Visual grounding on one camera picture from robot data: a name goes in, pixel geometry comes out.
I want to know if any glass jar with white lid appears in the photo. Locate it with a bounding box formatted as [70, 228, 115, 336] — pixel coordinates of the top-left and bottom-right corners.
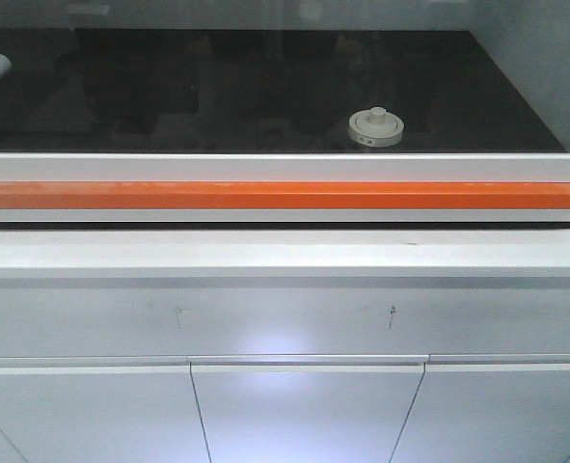
[348, 106, 405, 148]

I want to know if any orange sash handle bar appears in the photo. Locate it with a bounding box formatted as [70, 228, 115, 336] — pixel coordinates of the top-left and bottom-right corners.
[0, 181, 570, 209]

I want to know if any white cabinet door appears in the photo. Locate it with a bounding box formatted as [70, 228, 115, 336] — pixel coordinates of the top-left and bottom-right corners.
[191, 363, 424, 462]

